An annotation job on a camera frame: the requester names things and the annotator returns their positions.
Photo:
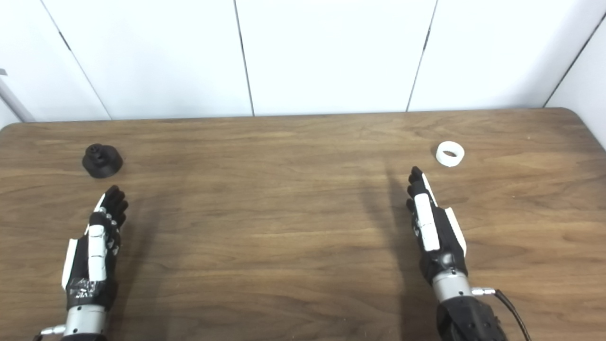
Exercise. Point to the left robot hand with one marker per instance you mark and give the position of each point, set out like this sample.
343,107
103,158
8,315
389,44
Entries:
97,251

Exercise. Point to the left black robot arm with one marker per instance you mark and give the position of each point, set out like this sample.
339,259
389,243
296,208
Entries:
85,322

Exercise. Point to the grey wall corner post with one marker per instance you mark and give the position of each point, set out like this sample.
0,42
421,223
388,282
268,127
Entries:
14,102

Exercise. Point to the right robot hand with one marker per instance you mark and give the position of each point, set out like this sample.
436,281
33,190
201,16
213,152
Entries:
428,227

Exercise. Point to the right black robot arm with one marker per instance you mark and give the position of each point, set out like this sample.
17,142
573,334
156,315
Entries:
466,317

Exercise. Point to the round black part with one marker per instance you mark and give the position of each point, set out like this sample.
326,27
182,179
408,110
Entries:
102,163

